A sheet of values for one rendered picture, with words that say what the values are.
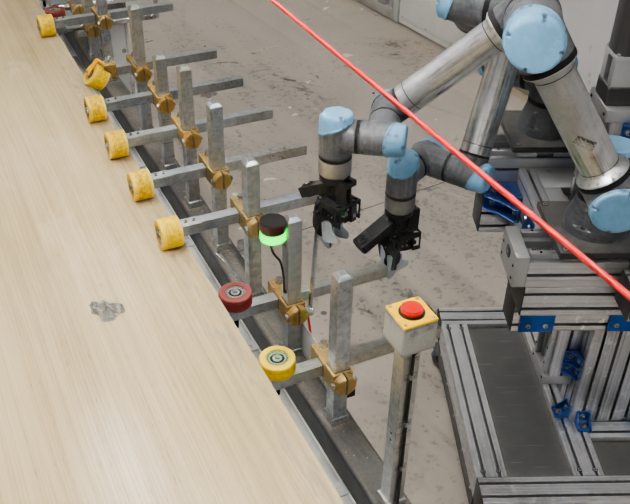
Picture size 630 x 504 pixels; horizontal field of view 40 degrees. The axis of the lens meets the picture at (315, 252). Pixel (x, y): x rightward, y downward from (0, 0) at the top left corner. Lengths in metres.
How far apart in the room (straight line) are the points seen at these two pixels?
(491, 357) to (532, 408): 0.25
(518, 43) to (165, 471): 1.05
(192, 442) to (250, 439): 0.11
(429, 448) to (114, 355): 1.34
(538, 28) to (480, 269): 2.11
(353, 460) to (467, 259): 1.93
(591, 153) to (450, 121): 3.01
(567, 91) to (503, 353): 1.39
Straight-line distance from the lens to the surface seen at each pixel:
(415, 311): 1.53
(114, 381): 1.89
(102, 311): 2.05
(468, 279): 3.66
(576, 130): 1.85
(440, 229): 3.94
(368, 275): 2.22
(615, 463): 2.78
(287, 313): 2.09
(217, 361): 1.91
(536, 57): 1.75
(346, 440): 2.02
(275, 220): 1.95
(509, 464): 2.69
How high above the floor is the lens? 2.20
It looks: 36 degrees down
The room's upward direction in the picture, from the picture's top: 1 degrees clockwise
